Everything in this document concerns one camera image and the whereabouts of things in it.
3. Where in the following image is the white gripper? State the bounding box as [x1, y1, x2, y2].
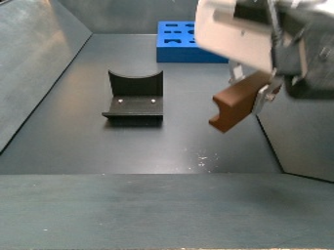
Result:
[194, 0, 285, 115]

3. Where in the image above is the brown arch block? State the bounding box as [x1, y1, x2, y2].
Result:
[209, 71, 270, 133]

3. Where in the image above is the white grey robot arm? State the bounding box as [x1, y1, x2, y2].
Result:
[195, 0, 334, 112]

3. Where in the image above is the blue shape-sorting board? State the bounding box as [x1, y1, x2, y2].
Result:
[157, 21, 229, 63]

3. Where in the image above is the dark grey curved fixture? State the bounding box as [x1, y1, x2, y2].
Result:
[102, 71, 163, 119]

